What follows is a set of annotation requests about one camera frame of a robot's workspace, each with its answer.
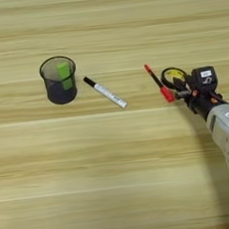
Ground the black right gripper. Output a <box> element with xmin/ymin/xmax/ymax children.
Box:
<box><xmin>172</xmin><ymin>72</ymin><xmax>228</xmax><ymax>123</ymax></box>

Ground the red marker pen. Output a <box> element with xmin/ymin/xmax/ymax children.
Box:
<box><xmin>143</xmin><ymin>61</ymin><xmax>176</xmax><ymax>105</ymax></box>

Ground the black tape roll yellow core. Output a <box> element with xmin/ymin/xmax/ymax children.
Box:
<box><xmin>158</xmin><ymin>65</ymin><xmax>191</xmax><ymax>93</ymax></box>

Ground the white marker with black cap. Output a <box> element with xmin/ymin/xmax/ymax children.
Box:
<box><xmin>83</xmin><ymin>72</ymin><xmax>128</xmax><ymax>114</ymax></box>

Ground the green eraser block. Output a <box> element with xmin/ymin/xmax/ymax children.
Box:
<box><xmin>56</xmin><ymin>60</ymin><xmax>75</xmax><ymax>92</ymax></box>

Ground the black mesh pen cup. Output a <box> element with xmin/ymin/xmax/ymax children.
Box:
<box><xmin>38</xmin><ymin>54</ymin><xmax>80</xmax><ymax>107</ymax></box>

